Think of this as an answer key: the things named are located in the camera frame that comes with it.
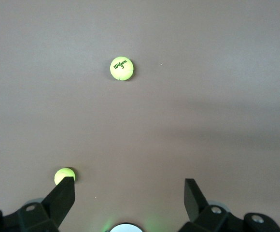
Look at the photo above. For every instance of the brown table cover sheet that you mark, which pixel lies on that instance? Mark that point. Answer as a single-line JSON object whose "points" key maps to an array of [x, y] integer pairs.
{"points": [[202, 96]]}

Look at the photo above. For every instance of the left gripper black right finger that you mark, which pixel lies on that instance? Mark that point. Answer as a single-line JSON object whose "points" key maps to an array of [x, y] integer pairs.
{"points": [[195, 200]]}

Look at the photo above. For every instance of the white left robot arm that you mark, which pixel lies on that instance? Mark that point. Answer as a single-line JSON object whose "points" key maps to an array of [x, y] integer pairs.
{"points": [[126, 228]]}

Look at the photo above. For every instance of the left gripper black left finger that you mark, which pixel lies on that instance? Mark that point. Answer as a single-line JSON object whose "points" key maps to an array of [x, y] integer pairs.
{"points": [[58, 200]]}

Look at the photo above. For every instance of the yellow-green tennis ball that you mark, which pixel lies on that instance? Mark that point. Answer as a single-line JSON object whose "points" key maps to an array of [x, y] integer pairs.
{"points": [[62, 175], [121, 68]]}

